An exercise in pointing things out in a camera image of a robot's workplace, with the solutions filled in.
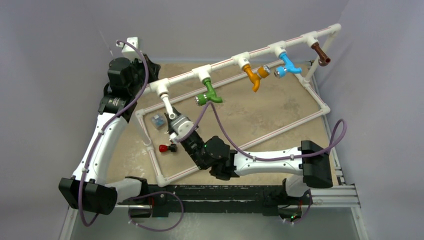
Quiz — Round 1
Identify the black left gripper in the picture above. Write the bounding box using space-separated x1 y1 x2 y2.
128 54 161 96

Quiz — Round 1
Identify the white faucet chrome knob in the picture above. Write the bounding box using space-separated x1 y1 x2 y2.
159 92 176 120

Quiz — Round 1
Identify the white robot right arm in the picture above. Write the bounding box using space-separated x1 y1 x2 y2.
165 109 334 204

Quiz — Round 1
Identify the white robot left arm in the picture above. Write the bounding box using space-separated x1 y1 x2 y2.
58 54 161 215

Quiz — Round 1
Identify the small clear blue box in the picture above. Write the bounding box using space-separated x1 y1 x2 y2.
151 114 166 129

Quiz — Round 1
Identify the green faucet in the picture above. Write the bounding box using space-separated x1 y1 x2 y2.
194 77 224 106

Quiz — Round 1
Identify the orange faucet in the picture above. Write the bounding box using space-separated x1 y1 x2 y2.
241 64 271 93

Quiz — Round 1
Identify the blue faucet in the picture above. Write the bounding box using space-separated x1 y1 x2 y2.
274 51 302 79

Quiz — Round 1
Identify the brown faucet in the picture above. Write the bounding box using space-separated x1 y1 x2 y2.
310 42 331 67

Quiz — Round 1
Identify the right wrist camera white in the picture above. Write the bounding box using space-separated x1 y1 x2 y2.
168 115 194 144

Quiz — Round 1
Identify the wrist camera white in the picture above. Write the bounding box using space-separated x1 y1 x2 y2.
168 115 194 144
115 37 141 61

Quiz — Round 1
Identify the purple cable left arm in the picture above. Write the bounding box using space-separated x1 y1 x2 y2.
78 39 150 228

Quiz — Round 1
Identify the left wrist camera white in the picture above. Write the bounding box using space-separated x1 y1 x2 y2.
115 37 141 61

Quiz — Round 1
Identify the red black faucet handle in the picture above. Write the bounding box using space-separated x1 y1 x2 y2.
158 143 177 153

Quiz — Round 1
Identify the white PVC pipe frame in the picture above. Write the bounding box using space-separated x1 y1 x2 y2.
135 23 342 188

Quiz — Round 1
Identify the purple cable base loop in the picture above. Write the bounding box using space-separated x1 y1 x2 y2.
128 191 185 232

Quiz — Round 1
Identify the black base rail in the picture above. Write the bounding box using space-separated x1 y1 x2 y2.
122 184 312 219

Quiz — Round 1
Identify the aluminium table frame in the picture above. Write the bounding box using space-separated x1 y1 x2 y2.
59 185 370 240

